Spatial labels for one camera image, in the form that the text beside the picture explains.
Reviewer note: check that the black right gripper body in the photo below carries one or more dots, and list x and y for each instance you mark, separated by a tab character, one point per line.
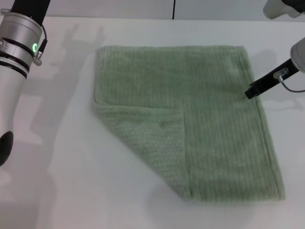
271	77

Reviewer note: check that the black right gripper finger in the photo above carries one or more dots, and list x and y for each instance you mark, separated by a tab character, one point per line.
251	92

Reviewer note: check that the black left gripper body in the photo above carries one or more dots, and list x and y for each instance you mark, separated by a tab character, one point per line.
31	8

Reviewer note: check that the light green fluffy towel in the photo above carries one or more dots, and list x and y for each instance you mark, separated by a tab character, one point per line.
202	119

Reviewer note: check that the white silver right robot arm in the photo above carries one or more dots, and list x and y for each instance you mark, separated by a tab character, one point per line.
299	53

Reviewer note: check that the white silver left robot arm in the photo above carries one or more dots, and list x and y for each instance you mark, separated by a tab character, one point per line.
9	78

